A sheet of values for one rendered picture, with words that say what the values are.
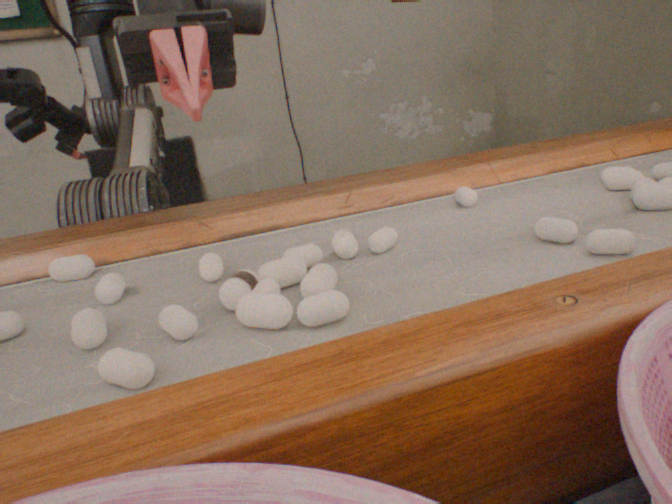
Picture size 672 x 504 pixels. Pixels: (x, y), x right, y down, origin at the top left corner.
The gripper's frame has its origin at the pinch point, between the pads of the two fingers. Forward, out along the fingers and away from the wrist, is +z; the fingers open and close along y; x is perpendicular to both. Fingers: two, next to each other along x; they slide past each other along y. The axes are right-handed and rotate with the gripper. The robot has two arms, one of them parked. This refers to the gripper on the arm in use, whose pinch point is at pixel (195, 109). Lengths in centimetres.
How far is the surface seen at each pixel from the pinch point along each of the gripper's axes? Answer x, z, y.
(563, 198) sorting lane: 7.5, 11.6, 34.1
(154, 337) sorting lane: 1.3, 19.4, -6.0
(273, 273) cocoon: 1.7, 16.5, 2.4
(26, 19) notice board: 90, -175, -44
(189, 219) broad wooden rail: 13.3, 0.6, -2.2
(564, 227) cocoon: -0.8, 19.6, 24.1
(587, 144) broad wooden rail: 14, 0, 49
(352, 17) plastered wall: 101, -176, 92
